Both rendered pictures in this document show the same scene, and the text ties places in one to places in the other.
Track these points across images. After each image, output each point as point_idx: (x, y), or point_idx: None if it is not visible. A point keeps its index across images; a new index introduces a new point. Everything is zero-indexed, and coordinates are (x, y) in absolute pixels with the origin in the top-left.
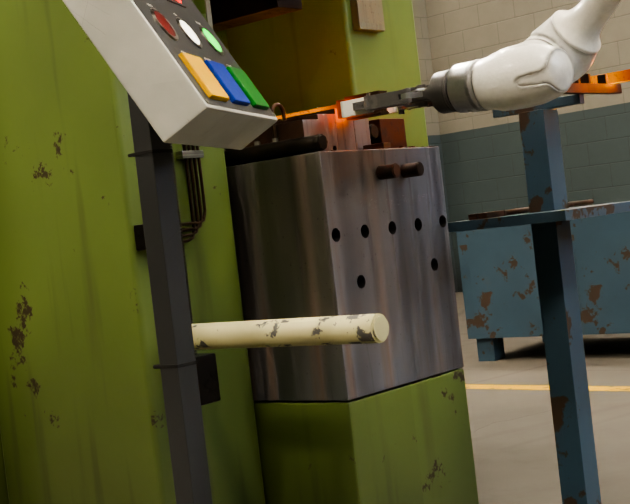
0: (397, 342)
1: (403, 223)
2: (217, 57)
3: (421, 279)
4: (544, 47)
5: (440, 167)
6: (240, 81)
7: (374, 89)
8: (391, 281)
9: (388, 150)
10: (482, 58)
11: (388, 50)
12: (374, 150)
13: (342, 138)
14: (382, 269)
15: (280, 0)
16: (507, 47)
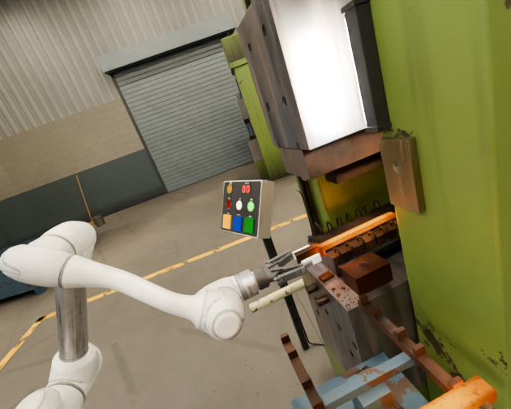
0: (336, 349)
1: (331, 316)
2: (246, 213)
3: (345, 348)
4: (197, 292)
5: (349, 321)
6: (244, 223)
7: (420, 249)
8: (329, 328)
9: (318, 281)
10: (233, 276)
11: (440, 228)
12: (312, 275)
13: (323, 260)
14: (325, 320)
15: (326, 177)
16: (219, 281)
